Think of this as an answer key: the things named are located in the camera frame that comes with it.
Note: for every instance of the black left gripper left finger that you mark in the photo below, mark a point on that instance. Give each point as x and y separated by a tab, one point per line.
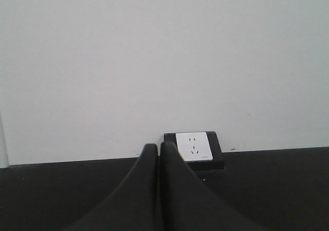
132	204

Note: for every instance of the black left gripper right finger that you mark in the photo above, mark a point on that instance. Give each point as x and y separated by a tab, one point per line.
188	204

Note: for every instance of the white power socket black base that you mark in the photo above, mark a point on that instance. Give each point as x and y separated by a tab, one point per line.
200	150

